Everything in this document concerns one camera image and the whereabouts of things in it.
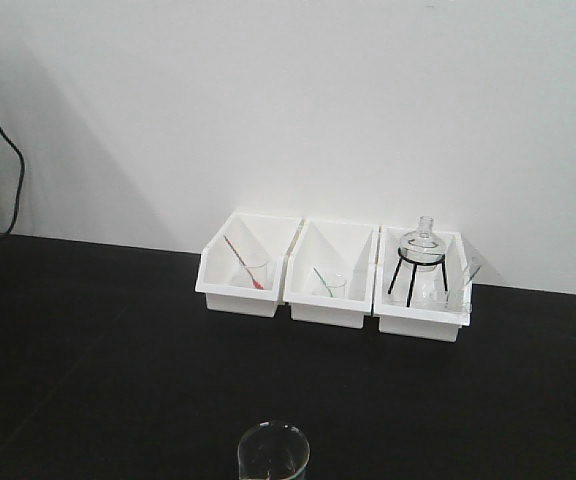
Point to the round glass flask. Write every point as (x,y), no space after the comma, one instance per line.
(422,245)

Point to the black wire tripod stand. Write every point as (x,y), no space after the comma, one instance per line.
(420,274)

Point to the white middle storage bin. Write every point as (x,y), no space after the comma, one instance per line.
(346,248)

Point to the white left storage bin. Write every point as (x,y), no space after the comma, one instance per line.
(258,238)

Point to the green stirring rod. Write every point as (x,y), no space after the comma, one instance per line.
(324,285)

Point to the clear glass beaker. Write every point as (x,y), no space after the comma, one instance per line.
(273,450)

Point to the red stirring rod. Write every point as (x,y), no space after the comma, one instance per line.
(257,285)

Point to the small beaker in middle bin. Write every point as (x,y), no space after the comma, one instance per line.
(337,282)

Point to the white storage bin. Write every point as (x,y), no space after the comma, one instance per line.
(428,321)
(346,248)
(258,238)

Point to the small beaker in left bin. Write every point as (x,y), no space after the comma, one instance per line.
(242,279)

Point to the white right storage bin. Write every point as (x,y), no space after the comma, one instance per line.
(428,321)

